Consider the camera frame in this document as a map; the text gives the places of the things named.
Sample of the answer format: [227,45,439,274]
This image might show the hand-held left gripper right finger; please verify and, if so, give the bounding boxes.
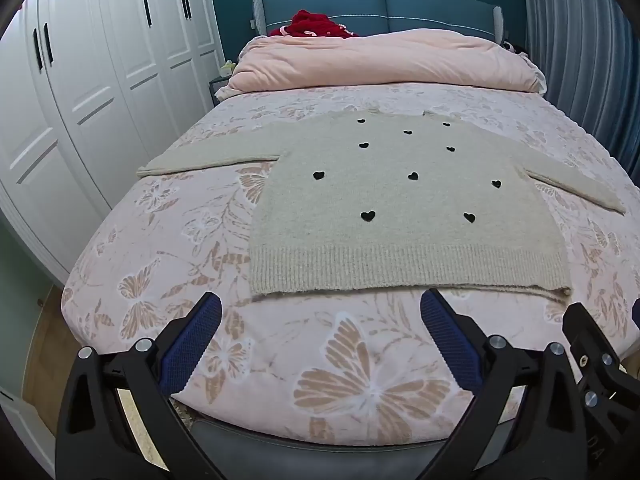
[420,288,621,480]

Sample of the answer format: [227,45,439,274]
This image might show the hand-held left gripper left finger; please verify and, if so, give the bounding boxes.
[55,291,224,480]

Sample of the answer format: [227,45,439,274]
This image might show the beige knit sweater black hearts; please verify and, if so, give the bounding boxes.
[136,107,627,303]

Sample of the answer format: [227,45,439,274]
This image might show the bed with pink floral sheet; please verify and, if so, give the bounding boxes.
[60,80,640,461]

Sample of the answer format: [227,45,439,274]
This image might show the dark nightstand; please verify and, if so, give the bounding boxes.
[209,74,236,107]

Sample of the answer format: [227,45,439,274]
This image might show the blue-grey curtain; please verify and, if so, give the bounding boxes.
[520,0,640,186]

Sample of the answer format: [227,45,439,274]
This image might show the white wardrobe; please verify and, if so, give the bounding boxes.
[0,0,226,286]

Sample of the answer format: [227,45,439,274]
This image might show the pink duvet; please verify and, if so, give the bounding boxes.
[215,29,548,103]

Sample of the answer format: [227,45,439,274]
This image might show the blue padded headboard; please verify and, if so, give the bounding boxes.
[248,0,505,46]

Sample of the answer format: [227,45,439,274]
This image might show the red knit cloth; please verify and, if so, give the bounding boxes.
[280,9,360,40]

